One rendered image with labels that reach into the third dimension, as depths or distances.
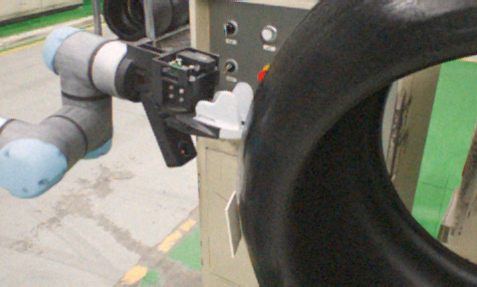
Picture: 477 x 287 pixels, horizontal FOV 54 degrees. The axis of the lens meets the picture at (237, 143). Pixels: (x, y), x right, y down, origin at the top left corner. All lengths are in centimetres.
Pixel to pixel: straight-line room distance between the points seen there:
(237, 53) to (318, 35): 84
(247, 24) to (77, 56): 58
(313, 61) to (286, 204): 14
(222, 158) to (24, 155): 76
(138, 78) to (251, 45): 58
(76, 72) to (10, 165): 16
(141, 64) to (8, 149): 19
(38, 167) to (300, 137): 34
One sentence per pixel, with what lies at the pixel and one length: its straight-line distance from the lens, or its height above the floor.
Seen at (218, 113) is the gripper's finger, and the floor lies 123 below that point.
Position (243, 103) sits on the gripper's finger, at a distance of 59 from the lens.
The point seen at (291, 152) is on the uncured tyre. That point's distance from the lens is 41.
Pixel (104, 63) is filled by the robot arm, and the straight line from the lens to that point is 66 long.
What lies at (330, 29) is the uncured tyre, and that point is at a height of 136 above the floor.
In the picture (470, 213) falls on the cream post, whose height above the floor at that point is 102.
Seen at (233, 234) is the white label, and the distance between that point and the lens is 51.
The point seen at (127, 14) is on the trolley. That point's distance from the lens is 470.
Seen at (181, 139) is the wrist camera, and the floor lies 116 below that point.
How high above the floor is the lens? 145
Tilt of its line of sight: 27 degrees down
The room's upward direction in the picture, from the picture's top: straight up
